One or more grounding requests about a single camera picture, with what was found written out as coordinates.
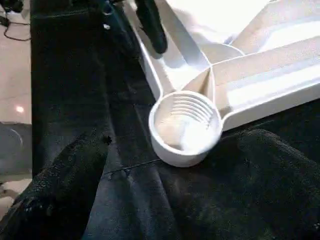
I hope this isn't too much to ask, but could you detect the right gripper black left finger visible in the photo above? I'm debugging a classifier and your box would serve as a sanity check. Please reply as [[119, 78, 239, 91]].
[[0, 128, 111, 240]]

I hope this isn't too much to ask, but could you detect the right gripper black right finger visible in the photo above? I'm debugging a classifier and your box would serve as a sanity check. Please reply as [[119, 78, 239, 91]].
[[196, 128, 320, 240]]

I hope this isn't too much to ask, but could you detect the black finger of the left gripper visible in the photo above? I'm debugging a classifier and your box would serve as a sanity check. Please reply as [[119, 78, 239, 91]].
[[135, 0, 168, 54], [111, 4, 138, 50]]

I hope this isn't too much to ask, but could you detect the black mat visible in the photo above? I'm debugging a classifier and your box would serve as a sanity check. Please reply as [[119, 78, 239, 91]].
[[29, 0, 320, 240]]

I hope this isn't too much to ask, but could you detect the thin black loose cable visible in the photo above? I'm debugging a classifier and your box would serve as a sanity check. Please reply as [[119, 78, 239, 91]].
[[0, 9, 32, 42]]

